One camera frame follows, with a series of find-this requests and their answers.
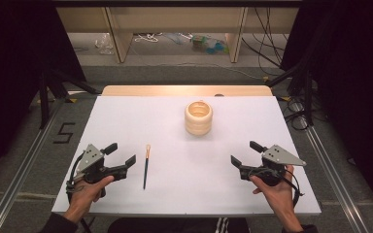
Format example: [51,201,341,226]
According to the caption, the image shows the hand-held gripper black cable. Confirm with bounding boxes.
[248,166,306,207]
[65,154,93,233]

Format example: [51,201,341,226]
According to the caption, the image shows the person's right hand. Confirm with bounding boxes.
[249,164,297,215]

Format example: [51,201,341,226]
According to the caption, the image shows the dark pen with orange tip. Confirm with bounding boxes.
[142,144,152,191]

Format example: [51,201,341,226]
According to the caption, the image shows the colourful plastic toys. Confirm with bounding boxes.
[189,33,230,55]

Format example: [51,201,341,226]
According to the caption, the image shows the black curtain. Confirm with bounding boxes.
[0,0,87,190]
[280,0,373,198]

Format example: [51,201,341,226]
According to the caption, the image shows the right hand-held gripper black cable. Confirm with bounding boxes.
[248,166,306,207]

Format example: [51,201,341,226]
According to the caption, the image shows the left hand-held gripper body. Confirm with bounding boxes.
[75,143,130,184]

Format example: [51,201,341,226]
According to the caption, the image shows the left hand-held gripper black cable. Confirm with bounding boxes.
[65,154,93,233]

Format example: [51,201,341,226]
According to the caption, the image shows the metal floor rail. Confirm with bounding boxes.
[289,98,372,233]
[0,96,66,233]

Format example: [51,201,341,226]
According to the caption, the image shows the person's dark striped trousers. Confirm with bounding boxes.
[107,216,251,233]

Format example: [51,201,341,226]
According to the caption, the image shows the ribbed wooden pen holder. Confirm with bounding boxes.
[184,100,214,137]

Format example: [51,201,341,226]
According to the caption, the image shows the person's left hand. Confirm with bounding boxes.
[65,175,116,221]

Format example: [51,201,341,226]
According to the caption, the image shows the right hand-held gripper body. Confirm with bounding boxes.
[239,144,307,187]

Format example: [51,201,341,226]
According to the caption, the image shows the white rope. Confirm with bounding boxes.
[133,32,163,44]

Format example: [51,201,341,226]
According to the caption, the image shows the black metal stand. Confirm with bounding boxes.
[264,59,316,128]
[38,68,99,130]

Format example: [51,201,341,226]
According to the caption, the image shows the bundle of black floor cables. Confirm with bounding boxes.
[240,7,289,70]

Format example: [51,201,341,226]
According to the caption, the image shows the light wooden shelf unit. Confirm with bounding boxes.
[55,6,301,65]

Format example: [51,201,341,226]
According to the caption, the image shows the coiled black cable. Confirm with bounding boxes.
[284,99,309,131]

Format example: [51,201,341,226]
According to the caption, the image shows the clear plastic bag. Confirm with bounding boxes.
[93,33,116,56]

